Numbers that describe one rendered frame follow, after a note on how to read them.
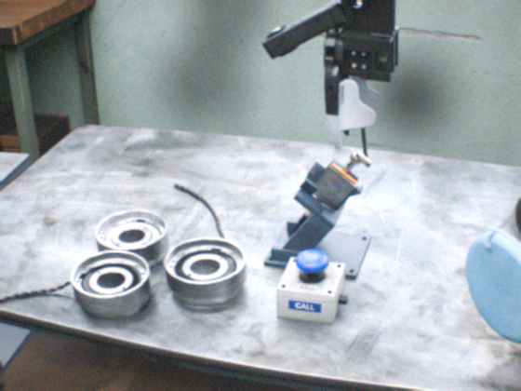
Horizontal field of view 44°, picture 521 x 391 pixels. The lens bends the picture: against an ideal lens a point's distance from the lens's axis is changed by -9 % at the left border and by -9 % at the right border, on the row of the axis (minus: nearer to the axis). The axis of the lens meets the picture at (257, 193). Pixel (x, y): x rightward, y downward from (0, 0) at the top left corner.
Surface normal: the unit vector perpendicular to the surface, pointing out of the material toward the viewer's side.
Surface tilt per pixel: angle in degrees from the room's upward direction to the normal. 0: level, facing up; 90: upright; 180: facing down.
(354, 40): 90
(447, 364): 0
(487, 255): 97
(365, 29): 90
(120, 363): 0
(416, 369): 0
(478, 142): 90
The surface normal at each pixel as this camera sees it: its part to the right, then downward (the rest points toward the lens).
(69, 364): -0.03, -0.88
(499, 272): -0.88, 0.34
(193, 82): -0.28, 0.47
